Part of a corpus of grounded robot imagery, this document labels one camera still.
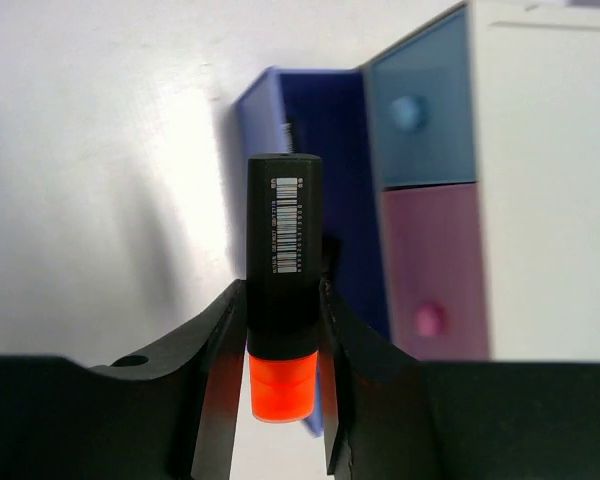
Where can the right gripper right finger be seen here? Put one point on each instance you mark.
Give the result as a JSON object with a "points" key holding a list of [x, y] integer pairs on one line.
{"points": [[390, 416]]}

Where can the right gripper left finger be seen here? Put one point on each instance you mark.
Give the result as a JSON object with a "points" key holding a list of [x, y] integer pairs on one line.
{"points": [[166, 411]]}

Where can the pink drawer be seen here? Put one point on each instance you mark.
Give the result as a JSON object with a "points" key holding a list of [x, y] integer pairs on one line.
{"points": [[435, 274]]}

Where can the orange highlighter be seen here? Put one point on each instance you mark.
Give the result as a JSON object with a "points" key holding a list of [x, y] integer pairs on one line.
{"points": [[284, 255]]}

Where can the blue small drawer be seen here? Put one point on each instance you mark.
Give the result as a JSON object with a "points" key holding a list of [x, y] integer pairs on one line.
{"points": [[419, 107]]}

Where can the white drawer cabinet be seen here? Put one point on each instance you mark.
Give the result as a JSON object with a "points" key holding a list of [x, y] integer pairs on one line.
{"points": [[534, 72]]}

